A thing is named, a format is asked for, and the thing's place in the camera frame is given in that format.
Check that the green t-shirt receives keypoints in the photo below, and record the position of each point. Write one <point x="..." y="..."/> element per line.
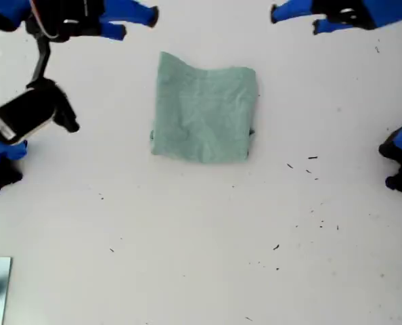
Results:
<point x="204" y="118"/>

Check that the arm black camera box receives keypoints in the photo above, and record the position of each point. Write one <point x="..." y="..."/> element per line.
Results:
<point x="28" y="111"/>

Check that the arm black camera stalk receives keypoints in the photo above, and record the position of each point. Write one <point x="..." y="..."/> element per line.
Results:
<point x="41" y="61"/>

